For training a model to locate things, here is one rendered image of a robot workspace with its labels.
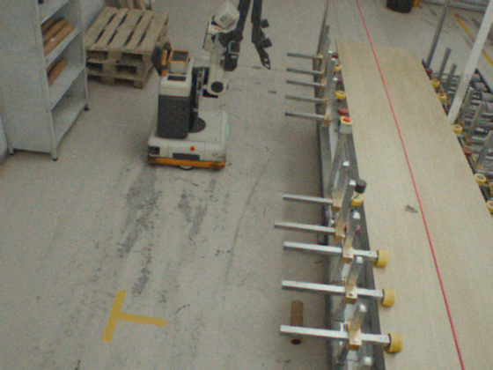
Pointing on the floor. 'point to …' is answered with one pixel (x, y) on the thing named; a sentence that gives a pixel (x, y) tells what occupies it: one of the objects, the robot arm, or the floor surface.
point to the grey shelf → (37, 105)
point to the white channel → (471, 62)
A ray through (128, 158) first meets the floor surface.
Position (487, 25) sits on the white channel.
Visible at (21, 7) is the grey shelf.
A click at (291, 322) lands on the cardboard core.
